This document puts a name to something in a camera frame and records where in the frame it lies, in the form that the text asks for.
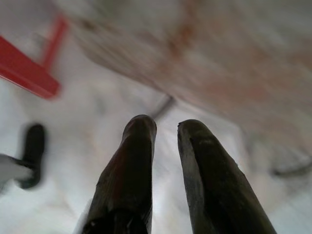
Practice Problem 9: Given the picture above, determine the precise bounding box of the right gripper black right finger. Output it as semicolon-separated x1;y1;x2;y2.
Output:
177;118;277;234

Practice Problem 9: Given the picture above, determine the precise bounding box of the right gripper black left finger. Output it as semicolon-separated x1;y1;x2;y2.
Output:
81;114;157;234

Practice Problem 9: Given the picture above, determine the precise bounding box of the grey right robot leg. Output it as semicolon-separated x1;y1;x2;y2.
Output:
0;153;34;195

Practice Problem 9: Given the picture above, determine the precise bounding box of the marble pattern board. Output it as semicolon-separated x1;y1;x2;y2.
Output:
58;0;312;152

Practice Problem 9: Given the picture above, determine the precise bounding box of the red plastic stool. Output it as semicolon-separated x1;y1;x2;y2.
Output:
0;14;69;100

